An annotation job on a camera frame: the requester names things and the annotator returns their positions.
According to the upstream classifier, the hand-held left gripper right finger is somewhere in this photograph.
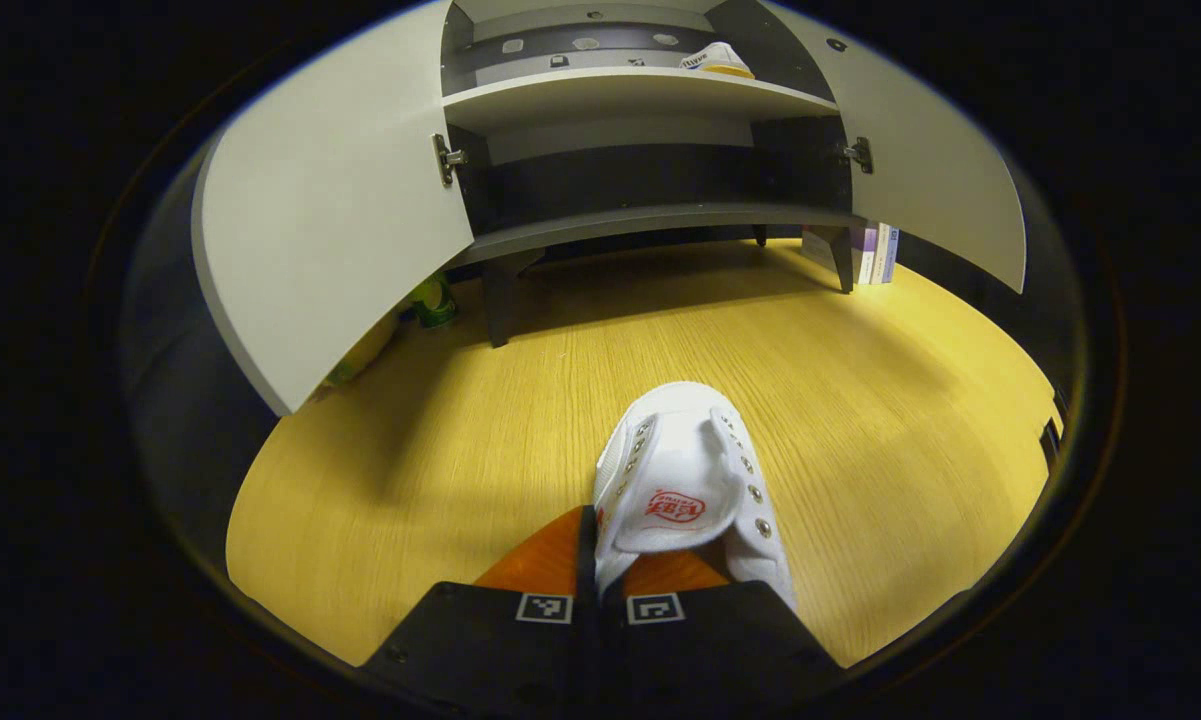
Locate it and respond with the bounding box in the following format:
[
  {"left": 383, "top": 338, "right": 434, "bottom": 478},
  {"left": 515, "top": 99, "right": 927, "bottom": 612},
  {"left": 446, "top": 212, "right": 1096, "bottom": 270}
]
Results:
[{"left": 600, "top": 548, "right": 848, "bottom": 706}]

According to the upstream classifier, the white canvas shoe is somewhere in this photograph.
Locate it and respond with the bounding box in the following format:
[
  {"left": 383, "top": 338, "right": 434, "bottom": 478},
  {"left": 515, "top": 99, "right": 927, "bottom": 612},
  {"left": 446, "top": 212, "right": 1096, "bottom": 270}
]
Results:
[
  {"left": 680, "top": 42, "right": 756, "bottom": 79},
  {"left": 592, "top": 381, "right": 799, "bottom": 611}
]

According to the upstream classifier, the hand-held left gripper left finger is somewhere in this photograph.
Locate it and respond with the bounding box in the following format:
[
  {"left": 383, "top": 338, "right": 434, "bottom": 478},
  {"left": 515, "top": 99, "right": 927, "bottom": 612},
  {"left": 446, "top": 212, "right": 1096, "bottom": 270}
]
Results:
[{"left": 358, "top": 504, "right": 602, "bottom": 706}]

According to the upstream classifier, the white grey shoe cabinet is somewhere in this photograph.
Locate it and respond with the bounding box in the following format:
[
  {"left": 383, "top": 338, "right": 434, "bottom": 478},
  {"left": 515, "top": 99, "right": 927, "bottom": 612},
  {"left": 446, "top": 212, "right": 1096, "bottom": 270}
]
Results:
[{"left": 192, "top": 0, "right": 1028, "bottom": 416}]

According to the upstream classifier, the green can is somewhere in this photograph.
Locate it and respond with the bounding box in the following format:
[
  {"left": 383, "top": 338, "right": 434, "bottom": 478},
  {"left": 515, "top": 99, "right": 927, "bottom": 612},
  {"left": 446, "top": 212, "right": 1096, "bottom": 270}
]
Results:
[{"left": 410, "top": 270, "right": 458, "bottom": 329}]

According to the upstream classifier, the yellow plush toy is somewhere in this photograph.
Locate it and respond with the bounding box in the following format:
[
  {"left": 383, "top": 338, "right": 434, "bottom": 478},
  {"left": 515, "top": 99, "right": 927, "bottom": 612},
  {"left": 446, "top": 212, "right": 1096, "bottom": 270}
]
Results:
[{"left": 322, "top": 310, "right": 401, "bottom": 389}]

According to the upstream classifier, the white cabinet door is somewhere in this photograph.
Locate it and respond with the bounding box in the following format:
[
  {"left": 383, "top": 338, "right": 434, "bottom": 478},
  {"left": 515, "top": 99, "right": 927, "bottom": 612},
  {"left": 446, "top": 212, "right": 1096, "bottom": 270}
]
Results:
[
  {"left": 192, "top": 0, "right": 476, "bottom": 416},
  {"left": 760, "top": 0, "right": 1028, "bottom": 294}
]

